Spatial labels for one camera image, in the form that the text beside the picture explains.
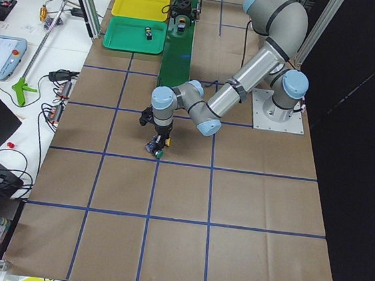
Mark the yellow plastic tray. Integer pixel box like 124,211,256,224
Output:
111,0,171,22

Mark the green push button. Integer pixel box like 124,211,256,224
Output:
145,143,163,159
145,27,153,41

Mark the green plastic tray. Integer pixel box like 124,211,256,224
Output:
102,16,167,55

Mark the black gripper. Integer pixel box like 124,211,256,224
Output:
169,0,197,23
139,106,173,153

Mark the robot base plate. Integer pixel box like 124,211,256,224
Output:
252,89,304,135

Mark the green handled reacher grabber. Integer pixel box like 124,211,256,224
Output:
12,1,67,107

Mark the small red button cap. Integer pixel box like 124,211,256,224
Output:
7,142,15,149

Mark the yellow push button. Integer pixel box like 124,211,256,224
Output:
177,17,186,33
151,135,171,149

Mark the green conveyor belt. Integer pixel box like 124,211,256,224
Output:
157,5,197,87

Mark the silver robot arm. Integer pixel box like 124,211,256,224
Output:
170,0,202,23
139,0,309,158

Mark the aluminium frame post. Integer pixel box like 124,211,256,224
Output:
78,0,101,39

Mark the robot teach pendant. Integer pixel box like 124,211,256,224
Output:
0,35,27,81

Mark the black power adapter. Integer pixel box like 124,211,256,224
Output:
70,8,84,18

